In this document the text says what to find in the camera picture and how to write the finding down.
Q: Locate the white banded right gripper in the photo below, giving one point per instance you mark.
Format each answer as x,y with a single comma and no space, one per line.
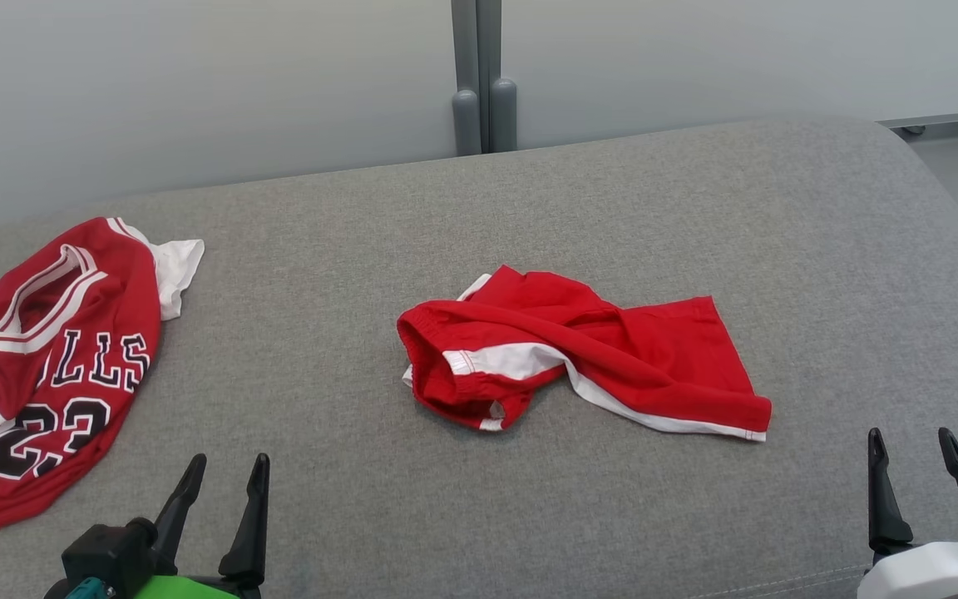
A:
928,574

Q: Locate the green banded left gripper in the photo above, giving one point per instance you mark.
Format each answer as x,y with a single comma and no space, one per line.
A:
188,589

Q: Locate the red Bulls 23 jersey shirt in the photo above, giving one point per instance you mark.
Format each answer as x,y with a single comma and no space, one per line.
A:
113,299

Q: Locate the red Bulls 23 shorts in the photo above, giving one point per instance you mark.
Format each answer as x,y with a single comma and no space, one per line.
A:
654,358

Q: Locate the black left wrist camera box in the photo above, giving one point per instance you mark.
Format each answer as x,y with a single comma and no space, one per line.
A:
105,556

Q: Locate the grey partition base rail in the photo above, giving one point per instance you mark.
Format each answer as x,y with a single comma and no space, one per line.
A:
945,119

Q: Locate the grey partition post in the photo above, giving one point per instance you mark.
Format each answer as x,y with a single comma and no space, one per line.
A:
502,116
466,116

